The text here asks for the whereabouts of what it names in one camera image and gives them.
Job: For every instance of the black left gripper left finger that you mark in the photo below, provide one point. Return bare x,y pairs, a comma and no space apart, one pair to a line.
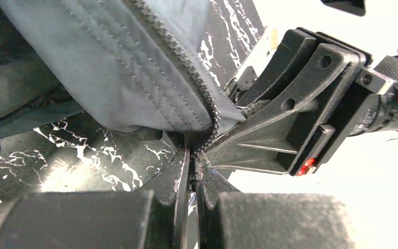
152,216

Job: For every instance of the grey and black jacket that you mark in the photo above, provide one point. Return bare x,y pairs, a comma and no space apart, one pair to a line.
131,65

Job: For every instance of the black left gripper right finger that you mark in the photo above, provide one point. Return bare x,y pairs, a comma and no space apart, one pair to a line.
229,218

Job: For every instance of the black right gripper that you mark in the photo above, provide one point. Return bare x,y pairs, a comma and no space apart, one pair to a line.
304,105

